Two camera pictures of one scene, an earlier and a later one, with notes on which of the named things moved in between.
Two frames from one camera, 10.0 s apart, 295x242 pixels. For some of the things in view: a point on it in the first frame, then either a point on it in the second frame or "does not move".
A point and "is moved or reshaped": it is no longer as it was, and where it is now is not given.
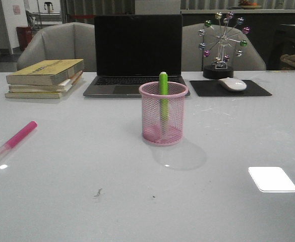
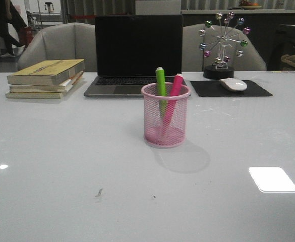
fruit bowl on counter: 246,5 does not move
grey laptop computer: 131,50 does not move
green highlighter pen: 164,103 is moved or reshaped
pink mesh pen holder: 163,117 does not move
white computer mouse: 233,84 does not move
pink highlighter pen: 14,142 to 175,94
